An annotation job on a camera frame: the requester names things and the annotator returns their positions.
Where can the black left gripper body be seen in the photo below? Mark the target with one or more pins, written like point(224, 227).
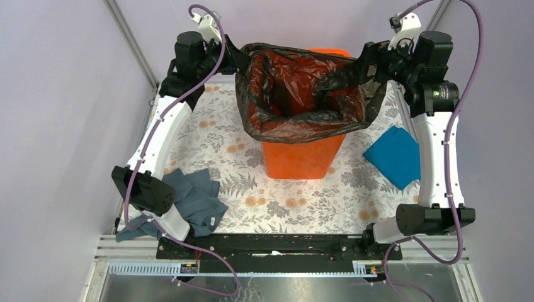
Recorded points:
point(228, 64)

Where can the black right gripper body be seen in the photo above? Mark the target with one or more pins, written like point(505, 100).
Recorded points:
point(390, 64)

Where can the black plastic trash bag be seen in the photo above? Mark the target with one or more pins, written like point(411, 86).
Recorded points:
point(292, 95)

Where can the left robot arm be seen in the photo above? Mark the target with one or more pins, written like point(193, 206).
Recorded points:
point(178, 94)

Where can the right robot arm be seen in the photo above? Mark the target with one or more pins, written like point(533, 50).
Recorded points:
point(420, 68)

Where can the orange plastic trash bin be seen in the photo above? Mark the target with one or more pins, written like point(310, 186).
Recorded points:
point(309, 160)

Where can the floral patterned table mat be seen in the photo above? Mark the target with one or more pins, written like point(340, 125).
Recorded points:
point(352, 194)

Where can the bright blue folded cloth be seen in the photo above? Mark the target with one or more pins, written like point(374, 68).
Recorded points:
point(396, 155)

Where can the grey-blue crumpled cloth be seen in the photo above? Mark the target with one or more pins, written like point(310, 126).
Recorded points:
point(196, 204)

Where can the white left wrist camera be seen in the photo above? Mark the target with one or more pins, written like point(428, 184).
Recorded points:
point(207, 27)

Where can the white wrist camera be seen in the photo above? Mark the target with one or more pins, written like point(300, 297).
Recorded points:
point(207, 27)
point(405, 28)

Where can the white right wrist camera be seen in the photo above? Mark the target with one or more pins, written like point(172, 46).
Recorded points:
point(405, 28)

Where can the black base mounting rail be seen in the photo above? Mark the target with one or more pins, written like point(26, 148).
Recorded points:
point(279, 253)

